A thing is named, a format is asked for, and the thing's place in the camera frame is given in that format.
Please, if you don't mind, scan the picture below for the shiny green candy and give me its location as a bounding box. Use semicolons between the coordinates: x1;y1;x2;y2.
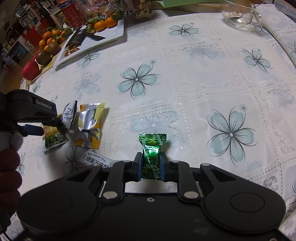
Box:
138;133;167;180

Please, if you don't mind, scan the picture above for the white sesame crisp packet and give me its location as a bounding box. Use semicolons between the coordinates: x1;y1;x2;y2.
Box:
78;150;116;168

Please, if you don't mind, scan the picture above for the red apple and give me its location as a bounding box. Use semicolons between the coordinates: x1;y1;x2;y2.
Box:
22;59;41;81

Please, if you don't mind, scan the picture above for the green yellow snack packet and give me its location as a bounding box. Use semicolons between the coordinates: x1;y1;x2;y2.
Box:
43;126;68;149

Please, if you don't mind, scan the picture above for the blue white snack packet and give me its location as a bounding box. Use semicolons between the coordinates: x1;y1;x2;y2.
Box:
61;100;78;129

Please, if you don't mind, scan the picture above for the wooden cutting board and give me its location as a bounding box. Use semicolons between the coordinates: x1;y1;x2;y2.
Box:
23;48;59;85

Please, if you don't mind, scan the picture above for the silver yellow snack packet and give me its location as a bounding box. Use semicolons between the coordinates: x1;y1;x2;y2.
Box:
75;102;105;149

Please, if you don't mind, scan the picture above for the white floral lace tablecloth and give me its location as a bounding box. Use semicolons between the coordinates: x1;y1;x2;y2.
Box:
4;4;296;241

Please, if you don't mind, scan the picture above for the orange tangerine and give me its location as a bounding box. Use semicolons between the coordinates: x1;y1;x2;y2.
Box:
94;20;107;32

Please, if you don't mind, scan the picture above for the white rectangular plate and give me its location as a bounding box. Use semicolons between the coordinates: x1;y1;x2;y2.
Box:
53;19;125;68

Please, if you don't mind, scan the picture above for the clear glass cup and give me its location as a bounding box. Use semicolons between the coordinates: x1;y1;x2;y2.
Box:
220;0;261;28

